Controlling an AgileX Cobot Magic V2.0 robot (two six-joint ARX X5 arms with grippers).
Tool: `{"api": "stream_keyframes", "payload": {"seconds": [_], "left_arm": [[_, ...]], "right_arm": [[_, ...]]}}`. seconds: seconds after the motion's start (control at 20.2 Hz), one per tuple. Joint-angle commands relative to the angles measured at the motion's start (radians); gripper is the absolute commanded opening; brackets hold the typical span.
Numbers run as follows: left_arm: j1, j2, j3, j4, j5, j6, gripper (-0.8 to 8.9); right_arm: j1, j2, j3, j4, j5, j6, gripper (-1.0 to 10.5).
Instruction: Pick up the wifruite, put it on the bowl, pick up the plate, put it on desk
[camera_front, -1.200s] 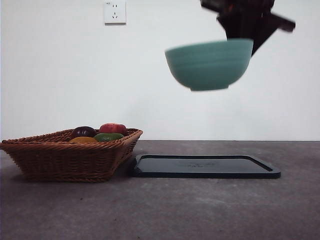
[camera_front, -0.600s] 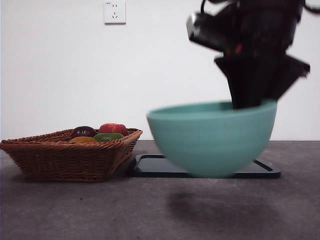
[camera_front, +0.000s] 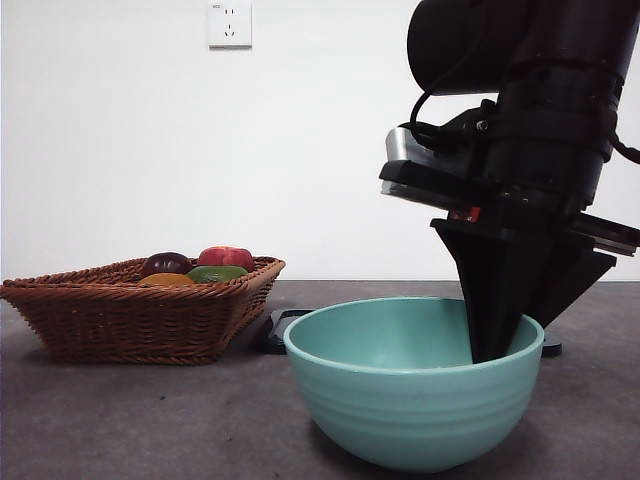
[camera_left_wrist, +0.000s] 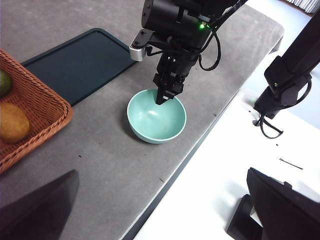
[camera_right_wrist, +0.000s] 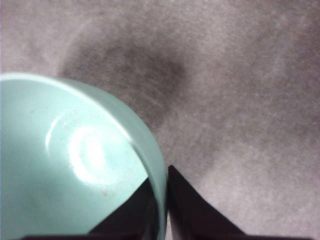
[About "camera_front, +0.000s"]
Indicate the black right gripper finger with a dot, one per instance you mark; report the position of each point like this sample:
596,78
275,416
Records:
492,285
567,285

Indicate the teal ceramic bowl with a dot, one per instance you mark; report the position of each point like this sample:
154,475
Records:
415,420

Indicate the dark rectangular tray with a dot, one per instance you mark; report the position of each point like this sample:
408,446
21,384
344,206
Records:
282,332

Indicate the red apple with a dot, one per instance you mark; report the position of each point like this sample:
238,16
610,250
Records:
225,257

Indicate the green avocado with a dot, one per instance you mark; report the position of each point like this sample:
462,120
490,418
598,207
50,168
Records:
215,274

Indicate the dark purple fruit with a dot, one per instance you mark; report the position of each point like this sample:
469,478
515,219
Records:
165,264

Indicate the brown wicker basket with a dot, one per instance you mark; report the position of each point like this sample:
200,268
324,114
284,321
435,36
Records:
125,320

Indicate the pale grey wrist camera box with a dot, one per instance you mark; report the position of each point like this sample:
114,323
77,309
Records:
425,170

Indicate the white wall socket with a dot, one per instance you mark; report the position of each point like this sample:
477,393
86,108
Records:
230,25

